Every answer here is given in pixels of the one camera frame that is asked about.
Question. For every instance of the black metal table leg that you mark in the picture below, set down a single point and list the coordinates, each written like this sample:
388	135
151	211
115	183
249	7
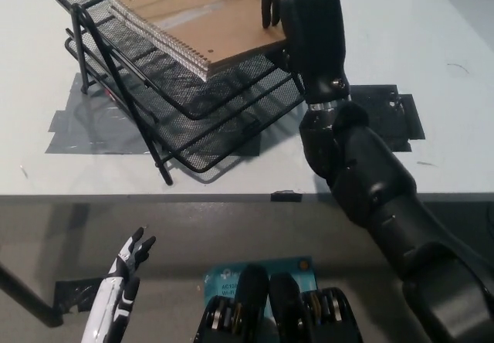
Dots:
25	298

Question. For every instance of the teal printed router box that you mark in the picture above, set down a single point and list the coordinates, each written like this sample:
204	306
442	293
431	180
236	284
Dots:
224	279

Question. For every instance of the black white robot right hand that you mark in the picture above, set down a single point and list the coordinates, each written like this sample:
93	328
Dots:
316	41

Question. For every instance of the grey tape patch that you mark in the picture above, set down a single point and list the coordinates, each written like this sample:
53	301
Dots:
88	130

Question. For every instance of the crumpled black floor tape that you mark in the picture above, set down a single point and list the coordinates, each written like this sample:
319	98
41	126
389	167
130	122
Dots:
73	296

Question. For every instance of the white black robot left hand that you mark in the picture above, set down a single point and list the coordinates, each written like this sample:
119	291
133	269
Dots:
112	304

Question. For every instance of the brown spiral-bound notebook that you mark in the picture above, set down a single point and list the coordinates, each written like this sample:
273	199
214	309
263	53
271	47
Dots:
200	14

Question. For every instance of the black mesh two-tier file tray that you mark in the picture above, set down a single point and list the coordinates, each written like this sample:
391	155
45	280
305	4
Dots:
216	92

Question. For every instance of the black tape square patch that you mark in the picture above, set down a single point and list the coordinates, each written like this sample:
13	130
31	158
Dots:
403	115

